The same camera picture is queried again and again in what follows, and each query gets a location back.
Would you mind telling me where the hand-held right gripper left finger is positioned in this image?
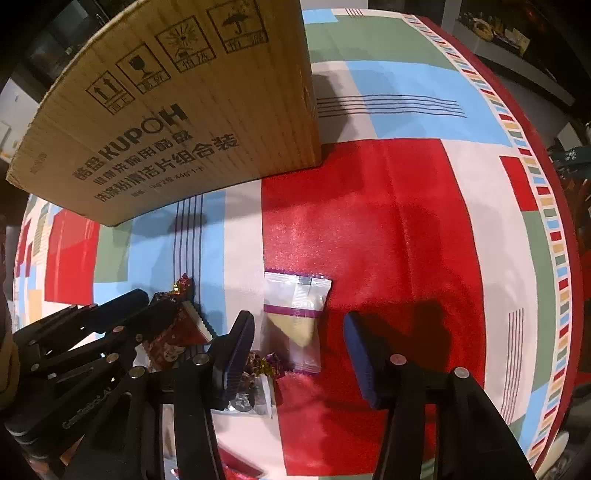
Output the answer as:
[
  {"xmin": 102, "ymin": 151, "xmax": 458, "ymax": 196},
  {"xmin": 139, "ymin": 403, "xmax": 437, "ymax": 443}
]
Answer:
[{"xmin": 65, "ymin": 310, "xmax": 257, "ymax": 480}]

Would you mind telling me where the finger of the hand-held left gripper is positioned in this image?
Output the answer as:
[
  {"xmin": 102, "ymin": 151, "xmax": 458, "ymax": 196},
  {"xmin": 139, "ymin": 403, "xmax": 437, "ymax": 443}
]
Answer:
[
  {"xmin": 13, "ymin": 289, "xmax": 151, "ymax": 358},
  {"xmin": 28, "ymin": 299, "xmax": 180, "ymax": 398}
]

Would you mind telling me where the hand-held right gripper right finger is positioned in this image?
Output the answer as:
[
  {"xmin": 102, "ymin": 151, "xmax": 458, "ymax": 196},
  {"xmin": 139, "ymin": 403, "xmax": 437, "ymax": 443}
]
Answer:
[{"xmin": 342, "ymin": 310, "xmax": 539, "ymax": 480}]

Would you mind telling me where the red snack packet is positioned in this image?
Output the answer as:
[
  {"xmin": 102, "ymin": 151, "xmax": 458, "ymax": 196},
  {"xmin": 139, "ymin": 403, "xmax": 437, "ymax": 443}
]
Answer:
[
  {"xmin": 217, "ymin": 448, "xmax": 267, "ymax": 480},
  {"xmin": 143, "ymin": 295, "xmax": 218, "ymax": 370}
]

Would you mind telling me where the white purple snack packet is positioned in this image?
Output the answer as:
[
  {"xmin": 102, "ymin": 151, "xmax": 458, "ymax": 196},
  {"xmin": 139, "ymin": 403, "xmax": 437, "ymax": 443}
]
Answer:
[{"xmin": 259, "ymin": 268, "xmax": 333, "ymax": 377}]

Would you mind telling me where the brown cardboard box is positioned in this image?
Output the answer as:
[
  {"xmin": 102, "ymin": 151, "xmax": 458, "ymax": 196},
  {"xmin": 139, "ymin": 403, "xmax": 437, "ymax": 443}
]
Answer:
[{"xmin": 6, "ymin": 0, "xmax": 322, "ymax": 228}]

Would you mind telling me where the purple gold wrapped candy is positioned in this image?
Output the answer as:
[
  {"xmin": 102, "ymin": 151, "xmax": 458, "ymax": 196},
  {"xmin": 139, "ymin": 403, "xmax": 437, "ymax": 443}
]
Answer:
[{"xmin": 247, "ymin": 352, "xmax": 294, "ymax": 381}]

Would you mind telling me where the red gold wrapped candy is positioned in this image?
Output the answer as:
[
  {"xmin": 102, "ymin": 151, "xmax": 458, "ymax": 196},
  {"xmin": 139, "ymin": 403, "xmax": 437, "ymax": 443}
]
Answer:
[{"xmin": 166, "ymin": 273, "xmax": 195, "ymax": 298}]

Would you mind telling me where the clear silver snack packet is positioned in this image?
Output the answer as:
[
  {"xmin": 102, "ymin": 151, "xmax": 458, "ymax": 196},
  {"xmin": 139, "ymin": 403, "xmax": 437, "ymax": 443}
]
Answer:
[{"xmin": 217, "ymin": 374, "xmax": 276, "ymax": 418}]

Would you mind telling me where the flat red snack packet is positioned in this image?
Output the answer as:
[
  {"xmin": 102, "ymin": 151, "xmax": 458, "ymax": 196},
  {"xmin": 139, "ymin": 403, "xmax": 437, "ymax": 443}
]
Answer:
[{"xmin": 217, "ymin": 448, "xmax": 267, "ymax": 480}]

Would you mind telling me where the colourful patchwork tablecloth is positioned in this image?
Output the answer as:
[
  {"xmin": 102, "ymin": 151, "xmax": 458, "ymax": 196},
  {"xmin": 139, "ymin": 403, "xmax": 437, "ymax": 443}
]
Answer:
[{"xmin": 11, "ymin": 7, "xmax": 583, "ymax": 480}]

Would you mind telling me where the green cloth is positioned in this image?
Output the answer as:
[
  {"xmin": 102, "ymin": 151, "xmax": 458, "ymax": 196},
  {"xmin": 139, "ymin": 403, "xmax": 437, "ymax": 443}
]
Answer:
[{"xmin": 549, "ymin": 142, "xmax": 591, "ymax": 168}]

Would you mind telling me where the low white sideboard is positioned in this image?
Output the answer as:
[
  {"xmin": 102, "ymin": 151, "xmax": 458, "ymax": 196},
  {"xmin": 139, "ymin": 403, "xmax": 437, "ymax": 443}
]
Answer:
[{"xmin": 452, "ymin": 0, "xmax": 578, "ymax": 108}]

